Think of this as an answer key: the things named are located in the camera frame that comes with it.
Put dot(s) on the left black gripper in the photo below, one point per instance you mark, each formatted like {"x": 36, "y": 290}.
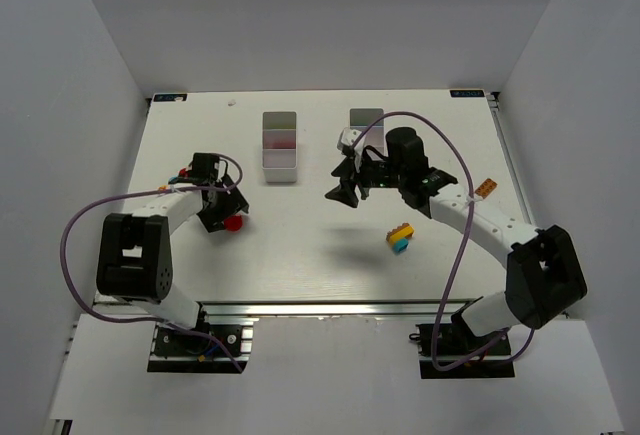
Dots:
{"x": 223, "y": 210}

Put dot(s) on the blue table label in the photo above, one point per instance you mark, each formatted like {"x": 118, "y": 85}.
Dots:
{"x": 169, "y": 97}
{"x": 467, "y": 93}

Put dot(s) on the aluminium rail frame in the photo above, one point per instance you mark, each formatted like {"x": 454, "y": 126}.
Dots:
{"x": 110, "y": 306}

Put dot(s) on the right blue table label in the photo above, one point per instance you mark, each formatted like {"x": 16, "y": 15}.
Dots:
{"x": 467, "y": 93}

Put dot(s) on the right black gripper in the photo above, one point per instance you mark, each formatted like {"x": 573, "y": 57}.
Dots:
{"x": 357, "y": 178}

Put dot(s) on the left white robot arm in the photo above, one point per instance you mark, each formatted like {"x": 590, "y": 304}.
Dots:
{"x": 135, "y": 263}

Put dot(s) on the yellow orange teal lego stack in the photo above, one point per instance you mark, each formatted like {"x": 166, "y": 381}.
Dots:
{"x": 399, "y": 237}

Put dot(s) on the white divided container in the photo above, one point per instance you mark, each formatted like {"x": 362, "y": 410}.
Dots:
{"x": 279, "y": 166}
{"x": 361, "y": 118}

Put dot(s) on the left white divided container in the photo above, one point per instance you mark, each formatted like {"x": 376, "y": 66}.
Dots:
{"x": 279, "y": 166}

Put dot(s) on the left blue table label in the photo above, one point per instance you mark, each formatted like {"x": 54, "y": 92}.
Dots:
{"x": 169, "y": 97}

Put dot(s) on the red rectangular lego brick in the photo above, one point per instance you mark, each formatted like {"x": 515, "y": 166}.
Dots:
{"x": 280, "y": 144}

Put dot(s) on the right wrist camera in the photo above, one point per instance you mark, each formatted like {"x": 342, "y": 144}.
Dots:
{"x": 351, "y": 142}

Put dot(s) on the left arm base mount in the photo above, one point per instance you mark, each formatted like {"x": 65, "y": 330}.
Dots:
{"x": 226, "y": 350}

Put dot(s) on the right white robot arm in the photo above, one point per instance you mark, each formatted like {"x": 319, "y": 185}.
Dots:
{"x": 543, "y": 273}

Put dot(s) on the small red curved lego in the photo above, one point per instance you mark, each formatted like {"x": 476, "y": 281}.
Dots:
{"x": 233, "y": 223}

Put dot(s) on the right white divided container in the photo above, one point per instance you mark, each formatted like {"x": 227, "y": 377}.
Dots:
{"x": 361, "y": 118}

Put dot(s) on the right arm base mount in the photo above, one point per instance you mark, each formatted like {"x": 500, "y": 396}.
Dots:
{"x": 453, "y": 343}

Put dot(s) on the orange lego plate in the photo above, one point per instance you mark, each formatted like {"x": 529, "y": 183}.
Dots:
{"x": 486, "y": 188}

